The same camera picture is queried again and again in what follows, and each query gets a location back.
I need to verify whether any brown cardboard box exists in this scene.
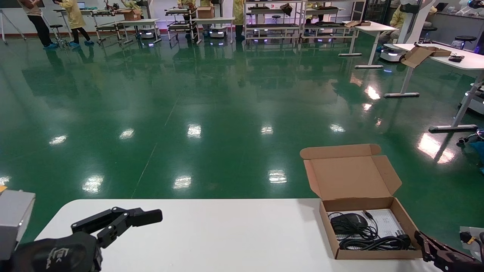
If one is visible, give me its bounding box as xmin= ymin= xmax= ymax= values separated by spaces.
xmin=300 ymin=144 xmax=423 ymax=260

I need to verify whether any white metal shelving rack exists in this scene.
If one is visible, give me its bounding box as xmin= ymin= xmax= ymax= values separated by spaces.
xmin=304 ymin=0 xmax=360 ymax=40
xmin=244 ymin=0 xmax=305 ymax=41

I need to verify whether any black covered left gripper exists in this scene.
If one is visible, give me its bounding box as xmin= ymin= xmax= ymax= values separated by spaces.
xmin=8 ymin=207 xmax=163 ymax=272

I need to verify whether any person in beige top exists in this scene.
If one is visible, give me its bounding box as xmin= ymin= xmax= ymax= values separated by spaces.
xmin=17 ymin=0 xmax=57 ymax=49

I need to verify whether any coiled black cable with plug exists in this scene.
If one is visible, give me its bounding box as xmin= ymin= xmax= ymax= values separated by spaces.
xmin=339 ymin=234 xmax=413 ymax=251

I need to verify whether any opened flat cardboard box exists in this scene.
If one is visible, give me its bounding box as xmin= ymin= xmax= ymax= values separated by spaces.
xmin=400 ymin=45 xmax=452 ymax=69

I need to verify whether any person in long yellow coat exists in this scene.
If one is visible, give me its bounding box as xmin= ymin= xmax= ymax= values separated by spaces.
xmin=53 ymin=0 xmax=95 ymax=47

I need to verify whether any round black stool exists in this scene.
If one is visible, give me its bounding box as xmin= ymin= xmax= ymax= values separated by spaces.
xmin=455 ymin=36 xmax=478 ymax=50

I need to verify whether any small black stool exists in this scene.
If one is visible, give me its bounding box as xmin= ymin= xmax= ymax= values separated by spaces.
xmin=50 ymin=24 xmax=65 ymax=45

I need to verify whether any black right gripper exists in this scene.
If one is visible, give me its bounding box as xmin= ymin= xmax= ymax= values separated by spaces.
xmin=414 ymin=230 xmax=484 ymax=272

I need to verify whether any person wearing blue shoe covers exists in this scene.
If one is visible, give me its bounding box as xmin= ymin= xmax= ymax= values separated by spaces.
xmin=470 ymin=141 xmax=484 ymax=164

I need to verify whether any white printed paper manual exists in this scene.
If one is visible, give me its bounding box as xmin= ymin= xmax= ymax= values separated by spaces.
xmin=335 ymin=209 xmax=406 ymax=242

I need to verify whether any grey cabinet counter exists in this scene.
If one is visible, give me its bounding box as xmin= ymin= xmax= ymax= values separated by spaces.
xmin=427 ymin=11 xmax=484 ymax=49

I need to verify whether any white wheeled robot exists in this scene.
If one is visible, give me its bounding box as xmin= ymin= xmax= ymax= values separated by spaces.
xmin=379 ymin=0 xmax=435 ymax=63
xmin=459 ymin=82 xmax=484 ymax=116

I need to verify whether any standing person in yellow coat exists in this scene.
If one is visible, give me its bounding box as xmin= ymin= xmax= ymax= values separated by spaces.
xmin=233 ymin=0 xmax=247 ymax=41

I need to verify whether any black office chair base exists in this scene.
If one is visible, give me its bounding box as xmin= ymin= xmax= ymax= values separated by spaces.
xmin=457 ymin=129 xmax=484 ymax=146

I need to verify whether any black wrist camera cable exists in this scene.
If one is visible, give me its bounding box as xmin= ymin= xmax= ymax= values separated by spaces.
xmin=459 ymin=231 xmax=484 ymax=250

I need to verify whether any black computer mouse with cable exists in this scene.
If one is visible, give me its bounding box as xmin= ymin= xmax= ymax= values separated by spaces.
xmin=327 ymin=210 xmax=379 ymax=242

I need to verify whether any metal trolley cart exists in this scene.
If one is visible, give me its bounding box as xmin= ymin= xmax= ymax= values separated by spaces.
xmin=92 ymin=9 xmax=125 ymax=46
xmin=165 ymin=7 xmax=198 ymax=43

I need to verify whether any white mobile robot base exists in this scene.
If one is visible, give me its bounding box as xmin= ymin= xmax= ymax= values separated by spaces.
xmin=137 ymin=26 xmax=162 ymax=41
xmin=207 ymin=26 xmax=229 ymax=39

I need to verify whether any large white workshop table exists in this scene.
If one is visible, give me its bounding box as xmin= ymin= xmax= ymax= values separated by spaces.
xmin=384 ymin=43 xmax=484 ymax=133

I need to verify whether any seated person in yellow coat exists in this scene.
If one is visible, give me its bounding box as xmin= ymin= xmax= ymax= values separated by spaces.
xmin=378 ymin=4 xmax=438 ymax=44

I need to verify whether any thin metal tripod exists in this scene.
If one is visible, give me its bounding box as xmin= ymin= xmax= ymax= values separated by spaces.
xmin=0 ymin=8 xmax=28 ymax=46

